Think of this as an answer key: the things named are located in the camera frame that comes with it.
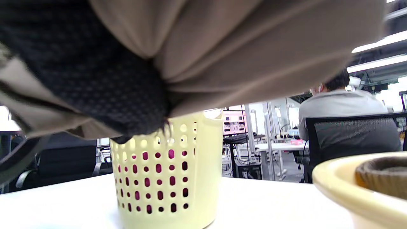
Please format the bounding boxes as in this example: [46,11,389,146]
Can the yellow perforated plastic basket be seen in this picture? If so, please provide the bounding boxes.
[110,111,224,229]

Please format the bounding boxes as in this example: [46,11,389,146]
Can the monitor with pink screen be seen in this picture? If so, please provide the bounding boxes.
[223,110,247,135]

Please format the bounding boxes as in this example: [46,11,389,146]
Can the person's right hand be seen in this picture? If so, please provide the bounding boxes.
[0,0,169,144]

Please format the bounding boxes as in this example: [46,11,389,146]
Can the maroon shorts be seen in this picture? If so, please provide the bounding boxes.
[119,149,190,213]

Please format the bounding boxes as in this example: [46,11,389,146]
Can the aluminium frame post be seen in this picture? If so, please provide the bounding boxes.
[243,112,256,150]

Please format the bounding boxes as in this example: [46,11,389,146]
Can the tan shorts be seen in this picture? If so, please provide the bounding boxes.
[355,156,407,200]
[0,0,387,140]

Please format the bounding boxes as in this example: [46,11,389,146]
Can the large white display screen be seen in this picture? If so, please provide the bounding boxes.
[0,106,22,131]

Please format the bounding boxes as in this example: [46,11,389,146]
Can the black mesh office chair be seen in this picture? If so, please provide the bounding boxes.
[305,113,407,184]

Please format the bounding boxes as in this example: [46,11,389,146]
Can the black padded chair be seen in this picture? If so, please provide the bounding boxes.
[16,132,97,191]

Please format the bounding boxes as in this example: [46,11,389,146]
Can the yellow plastic basin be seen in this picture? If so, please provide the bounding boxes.
[312,152,407,229]

